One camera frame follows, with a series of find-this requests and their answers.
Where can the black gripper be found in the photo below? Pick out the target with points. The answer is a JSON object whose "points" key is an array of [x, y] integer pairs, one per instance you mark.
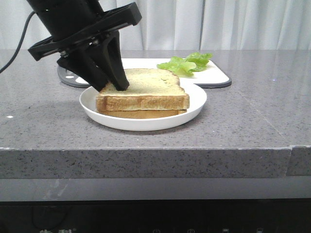
{"points": [[70, 23]]}

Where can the bread slice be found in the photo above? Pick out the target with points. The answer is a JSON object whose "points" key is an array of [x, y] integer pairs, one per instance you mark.
{"points": [[149, 89], [142, 114]]}

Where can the green lettuce leaf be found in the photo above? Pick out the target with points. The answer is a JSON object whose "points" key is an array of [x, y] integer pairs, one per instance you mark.
{"points": [[194, 62]]}

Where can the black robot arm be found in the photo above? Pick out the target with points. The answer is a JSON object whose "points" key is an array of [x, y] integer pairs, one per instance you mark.
{"points": [[87, 38]]}

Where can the white curtain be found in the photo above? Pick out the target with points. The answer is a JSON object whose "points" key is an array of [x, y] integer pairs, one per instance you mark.
{"points": [[220, 25]]}

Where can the white round plate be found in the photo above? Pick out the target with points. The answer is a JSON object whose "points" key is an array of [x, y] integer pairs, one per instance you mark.
{"points": [[198, 98]]}

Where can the white grey cutting board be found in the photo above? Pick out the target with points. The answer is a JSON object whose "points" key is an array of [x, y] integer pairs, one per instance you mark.
{"points": [[211, 77]]}

